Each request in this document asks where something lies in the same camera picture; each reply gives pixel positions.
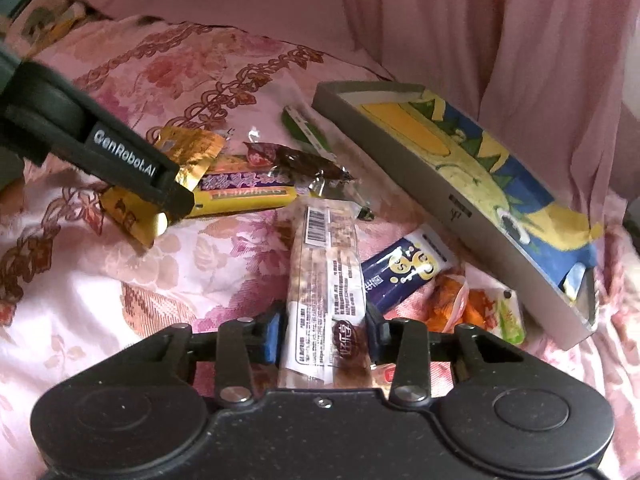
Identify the purple and yellow snack bar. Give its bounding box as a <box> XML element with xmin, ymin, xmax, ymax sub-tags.
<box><xmin>182</xmin><ymin>152</ymin><xmax>297</xmax><ymax>219</ymax></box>

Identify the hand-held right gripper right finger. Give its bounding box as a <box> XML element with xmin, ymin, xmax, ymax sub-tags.
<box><xmin>364</xmin><ymin>305</ymin><xmax>523</xmax><ymax>407</ymax></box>

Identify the pink curtain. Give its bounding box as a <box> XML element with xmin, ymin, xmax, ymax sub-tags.
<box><xmin>75</xmin><ymin>0</ymin><xmax>640</xmax><ymax>221</ymax></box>

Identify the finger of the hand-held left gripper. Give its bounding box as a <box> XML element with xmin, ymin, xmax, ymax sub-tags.
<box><xmin>47</xmin><ymin>112</ymin><xmax>196</xmax><ymax>227</ymax></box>

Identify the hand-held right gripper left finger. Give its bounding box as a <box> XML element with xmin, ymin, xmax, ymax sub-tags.
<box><xmin>150</xmin><ymin>301</ymin><xmax>287</xmax><ymax>407</ymax></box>

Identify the long clear nut bar packet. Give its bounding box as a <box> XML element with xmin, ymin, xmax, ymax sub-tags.
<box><xmin>277</xmin><ymin>197</ymin><xmax>372</xmax><ymax>391</ymax></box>

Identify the gold foil snack packet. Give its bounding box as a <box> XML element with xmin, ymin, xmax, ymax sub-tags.
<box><xmin>97</xmin><ymin>126</ymin><xmax>224</xmax><ymax>248</ymax></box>

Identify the grey cardboard box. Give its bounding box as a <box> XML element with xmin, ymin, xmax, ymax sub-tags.
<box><xmin>311</xmin><ymin>81</ymin><xmax>598</xmax><ymax>352</ymax></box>

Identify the yellow and blue printed paper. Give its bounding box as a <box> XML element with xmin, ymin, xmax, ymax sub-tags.
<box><xmin>350</xmin><ymin>89</ymin><xmax>606</xmax><ymax>281</ymax></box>

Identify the pink floral bed sheet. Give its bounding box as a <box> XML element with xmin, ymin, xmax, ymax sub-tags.
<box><xmin>0</xmin><ymin>7</ymin><xmax>640</xmax><ymax>480</ymax></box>

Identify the orange snack packet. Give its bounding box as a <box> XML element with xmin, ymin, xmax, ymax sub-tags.
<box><xmin>424</xmin><ymin>267</ymin><xmax>493</xmax><ymax>333</ymax></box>

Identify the blue and white snack packet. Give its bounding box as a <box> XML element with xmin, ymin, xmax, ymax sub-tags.
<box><xmin>361</xmin><ymin>227</ymin><xmax>458</xmax><ymax>317</ymax></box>

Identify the green and white snack packet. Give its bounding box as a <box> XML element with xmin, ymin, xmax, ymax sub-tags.
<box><xmin>487</xmin><ymin>287</ymin><xmax>526</xmax><ymax>346</ymax></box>

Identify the dark red clear snack packet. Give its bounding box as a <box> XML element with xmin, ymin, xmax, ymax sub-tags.
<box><xmin>242</xmin><ymin>141</ymin><xmax>376</xmax><ymax>221</ymax></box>

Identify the light blue packet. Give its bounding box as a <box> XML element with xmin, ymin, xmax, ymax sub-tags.
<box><xmin>561</xmin><ymin>261</ymin><xmax>587</xmax><ymax>302</ymax></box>

